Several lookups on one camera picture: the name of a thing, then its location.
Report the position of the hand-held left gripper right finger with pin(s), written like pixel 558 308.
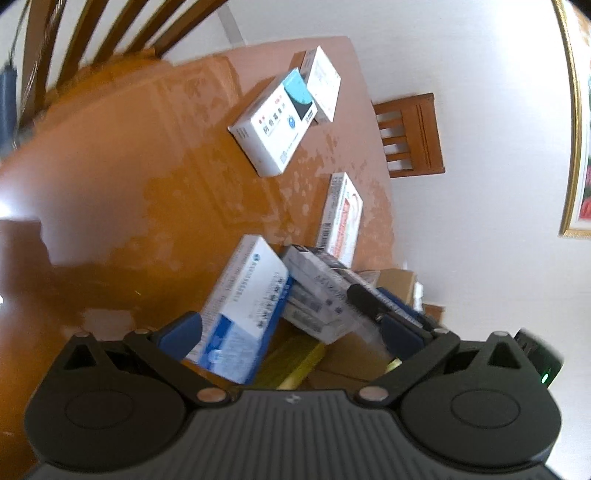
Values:
pixel 401 337

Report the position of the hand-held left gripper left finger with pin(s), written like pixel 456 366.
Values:
pixel 182 334

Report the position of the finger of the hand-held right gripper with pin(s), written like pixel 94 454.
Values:
pixel 364 297

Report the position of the large cardboard box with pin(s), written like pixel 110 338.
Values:
pixel 351 355

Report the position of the blue and white medicine box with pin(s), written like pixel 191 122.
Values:
pixel 240 314

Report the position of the white red medicine box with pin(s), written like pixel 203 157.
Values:
pixel 344 217

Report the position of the gold red medicine box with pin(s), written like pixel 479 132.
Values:
pixel 295 360

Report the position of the white teal medicine box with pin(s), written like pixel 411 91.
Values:
pixel 272 134

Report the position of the wooden desk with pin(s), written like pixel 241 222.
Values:
pixel 115 184

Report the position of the wooden slat-back chair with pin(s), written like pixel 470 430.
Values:
pixel 415 134

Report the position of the plain white medicine box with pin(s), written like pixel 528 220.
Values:
pixel 325 83

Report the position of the dark blue cloth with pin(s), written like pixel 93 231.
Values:
pixel 8 106

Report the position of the metal coil spring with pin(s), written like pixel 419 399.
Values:
pixel 33 83

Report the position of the wooden chair with coil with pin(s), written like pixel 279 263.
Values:
pixel 46 27

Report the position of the gold framed wall picture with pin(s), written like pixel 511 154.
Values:
pixel 584 194

